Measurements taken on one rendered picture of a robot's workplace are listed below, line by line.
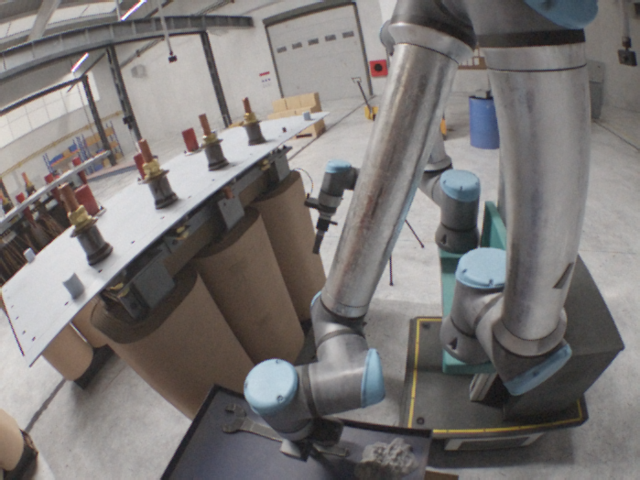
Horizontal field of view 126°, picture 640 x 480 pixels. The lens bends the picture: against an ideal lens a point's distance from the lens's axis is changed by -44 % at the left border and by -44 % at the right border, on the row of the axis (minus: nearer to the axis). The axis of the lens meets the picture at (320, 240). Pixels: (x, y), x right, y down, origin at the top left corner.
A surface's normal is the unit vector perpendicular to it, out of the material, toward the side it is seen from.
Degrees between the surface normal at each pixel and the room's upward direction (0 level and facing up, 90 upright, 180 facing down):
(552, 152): 98
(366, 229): 78
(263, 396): 5
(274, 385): 5
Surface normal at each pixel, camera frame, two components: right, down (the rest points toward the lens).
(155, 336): 0.74, 0.24
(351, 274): -0.41, 0.38
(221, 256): 0.52, 0.38
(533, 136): -0.72, 0.61
